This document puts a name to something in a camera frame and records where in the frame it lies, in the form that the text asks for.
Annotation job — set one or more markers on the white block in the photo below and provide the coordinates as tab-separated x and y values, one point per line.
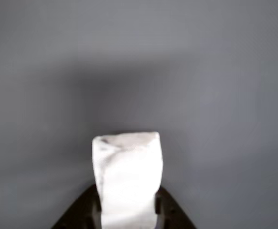
129	179

